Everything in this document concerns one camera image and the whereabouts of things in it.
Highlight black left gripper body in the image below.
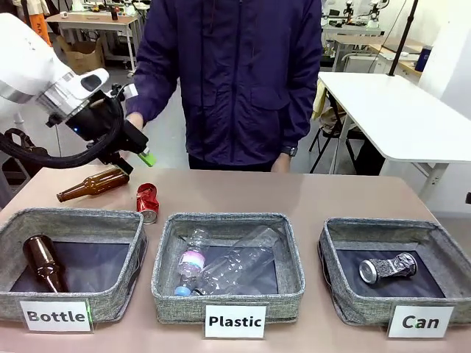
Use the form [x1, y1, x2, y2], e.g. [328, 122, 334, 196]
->
[65, 96, 150, 165]

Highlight pink label plastic water bottle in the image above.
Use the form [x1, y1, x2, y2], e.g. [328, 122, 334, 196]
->
[174, 227, 211, 297]

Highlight large clear plastic bottle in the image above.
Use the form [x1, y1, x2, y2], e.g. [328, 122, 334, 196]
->
[194, 225, 281, 296]

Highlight person's right forearm purple sleeve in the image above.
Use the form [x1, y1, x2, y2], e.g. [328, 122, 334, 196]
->
[124, 71, 182, 128]

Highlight person's left forearm purple sleeve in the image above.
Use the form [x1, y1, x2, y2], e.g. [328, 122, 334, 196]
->
[280, 73, 322, 150]

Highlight crushed red cola can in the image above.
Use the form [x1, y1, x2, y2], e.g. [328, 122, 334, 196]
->
[135, 182, 160, 225]

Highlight gray fabric bottle basket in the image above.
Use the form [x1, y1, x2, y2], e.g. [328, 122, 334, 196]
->
[0, 207, 149, 325]

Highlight gray fabric plastic basket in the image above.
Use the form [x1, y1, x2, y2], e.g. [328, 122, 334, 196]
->
[150, 212, 306, 325]

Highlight crushed silver can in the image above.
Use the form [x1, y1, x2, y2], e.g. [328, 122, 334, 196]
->
[358, 252, 419, 285]

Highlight gray fabric can basket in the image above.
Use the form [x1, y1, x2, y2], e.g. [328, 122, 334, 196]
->
[317, 217, 459, 327]

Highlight white Can label sign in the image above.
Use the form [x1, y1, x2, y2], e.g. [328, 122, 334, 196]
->
[386, 305, 455, 340]

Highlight person's right hand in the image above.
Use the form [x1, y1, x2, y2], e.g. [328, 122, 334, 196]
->
[125, 111, 146, 130]

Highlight person's left hand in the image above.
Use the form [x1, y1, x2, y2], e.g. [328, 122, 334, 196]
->
[270, 151, 293, 174]

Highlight brown glass beer bottle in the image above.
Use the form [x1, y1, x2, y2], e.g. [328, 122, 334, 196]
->
[56, 168, 131, 203]
[22, 235, 71, 294]

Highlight person's black trousers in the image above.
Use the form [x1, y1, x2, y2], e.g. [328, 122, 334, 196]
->
[188, 153, 281, 171]

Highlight cardboard box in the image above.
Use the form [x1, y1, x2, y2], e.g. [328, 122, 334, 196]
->
[54, 35, 106, 75]

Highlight wooden top metal desk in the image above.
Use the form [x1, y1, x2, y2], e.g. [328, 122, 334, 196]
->
[45, 13, 143, 71]

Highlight person's purple jacket torso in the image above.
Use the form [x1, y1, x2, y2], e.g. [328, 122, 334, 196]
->
[132, 0, 324, 171]

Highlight orange banner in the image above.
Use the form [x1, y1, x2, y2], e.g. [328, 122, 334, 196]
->
[21, 0, 52, 47]

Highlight white Bottle label sign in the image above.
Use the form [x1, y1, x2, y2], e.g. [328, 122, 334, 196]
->
[18, 299, 93, 333]

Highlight black folding chair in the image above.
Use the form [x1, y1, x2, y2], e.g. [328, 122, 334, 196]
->
[308, 110, 360, 174]

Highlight yellow cloth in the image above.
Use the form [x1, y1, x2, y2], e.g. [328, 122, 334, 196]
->
[311, 79, 327, 121]

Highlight white Plastic label sign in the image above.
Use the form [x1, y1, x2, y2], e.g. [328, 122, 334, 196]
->
[204, 304, 267, 340]

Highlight white table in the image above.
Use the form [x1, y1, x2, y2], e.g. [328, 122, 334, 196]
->
[316, 71, 471, 202]

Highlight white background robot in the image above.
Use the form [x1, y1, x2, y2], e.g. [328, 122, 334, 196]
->
[366, 0, 383, 29]

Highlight black tripod pole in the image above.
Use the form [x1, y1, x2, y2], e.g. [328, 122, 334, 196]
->
[389, 0, 419, 77]

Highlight light wooden desk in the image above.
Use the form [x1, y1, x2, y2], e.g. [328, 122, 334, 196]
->
[367, 36, 428, 75]

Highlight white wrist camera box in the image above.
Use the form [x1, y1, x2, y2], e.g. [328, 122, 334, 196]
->
[110, 82, 140, 102]

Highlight black cable bundle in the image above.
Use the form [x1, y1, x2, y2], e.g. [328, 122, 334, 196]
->
[0, 97, 125, 170]

